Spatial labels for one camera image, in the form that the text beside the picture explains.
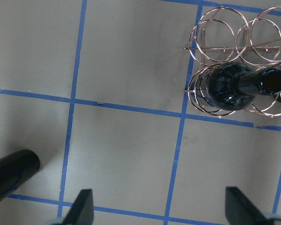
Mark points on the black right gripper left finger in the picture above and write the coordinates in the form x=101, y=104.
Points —
x=81, y=212

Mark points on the copper wire bottle basket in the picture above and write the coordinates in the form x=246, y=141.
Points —
x=223, y=35

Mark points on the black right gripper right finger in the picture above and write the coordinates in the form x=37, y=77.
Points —
x=239, y=210

